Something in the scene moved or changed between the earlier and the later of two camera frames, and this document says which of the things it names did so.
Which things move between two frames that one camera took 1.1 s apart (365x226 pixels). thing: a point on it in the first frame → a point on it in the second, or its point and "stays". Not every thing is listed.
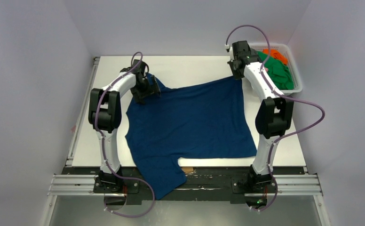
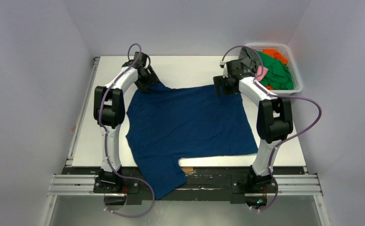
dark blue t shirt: x=208 y=119 stays
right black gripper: x=236 y=66 → x=223 y=83
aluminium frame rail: x=286 y=186 stays
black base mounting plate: x=202 y=184 stays
